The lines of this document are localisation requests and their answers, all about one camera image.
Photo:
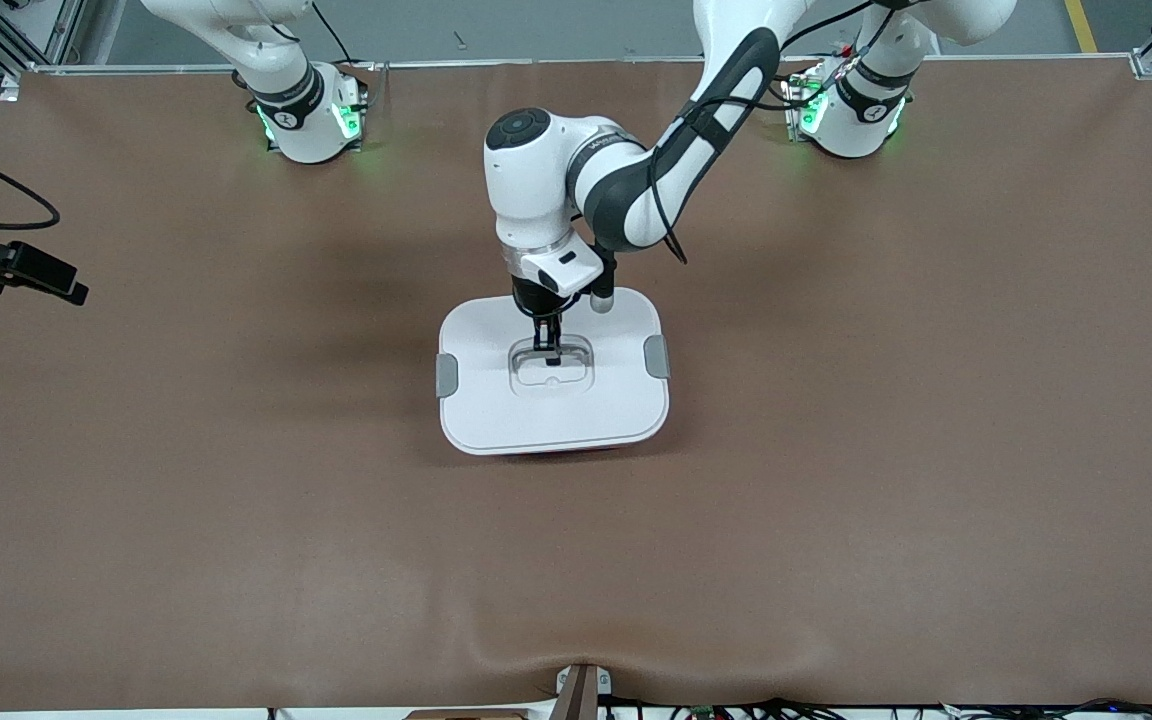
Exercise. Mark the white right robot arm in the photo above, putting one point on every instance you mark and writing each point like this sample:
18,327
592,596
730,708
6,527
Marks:
286,100

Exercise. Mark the white box lid grey clips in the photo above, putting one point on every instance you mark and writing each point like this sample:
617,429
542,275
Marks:
496,410

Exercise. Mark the pink plastic box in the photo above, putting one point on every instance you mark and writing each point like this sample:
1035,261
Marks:
576,453

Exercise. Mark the aluminium frame struts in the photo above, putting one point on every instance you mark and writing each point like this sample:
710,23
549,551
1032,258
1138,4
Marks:
71,25

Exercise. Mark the wooden table clamp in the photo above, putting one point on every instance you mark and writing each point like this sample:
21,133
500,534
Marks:
578,695

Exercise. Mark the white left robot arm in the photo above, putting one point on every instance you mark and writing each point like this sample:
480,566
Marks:
536,190

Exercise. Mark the flat wooden piece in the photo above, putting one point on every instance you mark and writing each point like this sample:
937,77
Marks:
466,715

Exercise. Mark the brown table mat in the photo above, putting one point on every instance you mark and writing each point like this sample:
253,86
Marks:
336,580

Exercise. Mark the silver table edge rail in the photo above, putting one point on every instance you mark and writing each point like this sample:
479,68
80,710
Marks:
536,61

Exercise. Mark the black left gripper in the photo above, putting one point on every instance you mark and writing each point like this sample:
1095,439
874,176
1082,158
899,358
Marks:
533,298

